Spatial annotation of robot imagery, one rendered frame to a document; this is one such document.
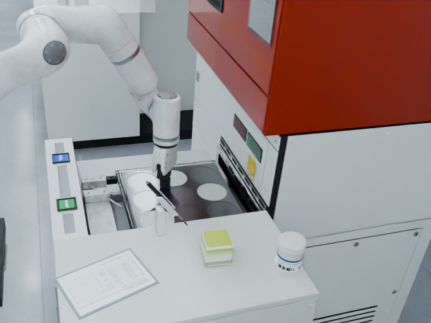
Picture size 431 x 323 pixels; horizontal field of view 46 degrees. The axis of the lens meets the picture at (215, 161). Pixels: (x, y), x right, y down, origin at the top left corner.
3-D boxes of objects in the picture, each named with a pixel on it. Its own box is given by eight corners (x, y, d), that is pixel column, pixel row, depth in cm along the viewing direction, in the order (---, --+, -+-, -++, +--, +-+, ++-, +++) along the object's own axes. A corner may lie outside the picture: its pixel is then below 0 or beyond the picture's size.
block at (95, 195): (108, 194, 168) (108, 187, 167) (109, 200, 165) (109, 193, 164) (83, 197, 166) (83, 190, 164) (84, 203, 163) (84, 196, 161)
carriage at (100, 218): (105, 186, 177) (104, 179, 175) (122, 257, 148) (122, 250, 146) (81, 189, 174) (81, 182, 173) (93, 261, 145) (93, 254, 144)
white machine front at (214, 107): (197, 125, 227) (203, 38, 206) (268, 245, 162) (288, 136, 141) (190, 126, 226) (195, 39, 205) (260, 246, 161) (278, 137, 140)
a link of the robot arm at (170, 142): (160, 124, 166) (160, 132, 167) (148, 135, 158) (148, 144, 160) (184, 130, 163) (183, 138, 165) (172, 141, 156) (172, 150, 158)
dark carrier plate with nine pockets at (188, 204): (214, 164, 187) (214, 162, 187) (247, 222, 160) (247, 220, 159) (120, 173, 176) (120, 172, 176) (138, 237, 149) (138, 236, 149)
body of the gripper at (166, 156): (162, 129, 167) (161, 159, 173) (147, 143, 159) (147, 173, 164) (183, 134, 165) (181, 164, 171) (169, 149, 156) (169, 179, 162)
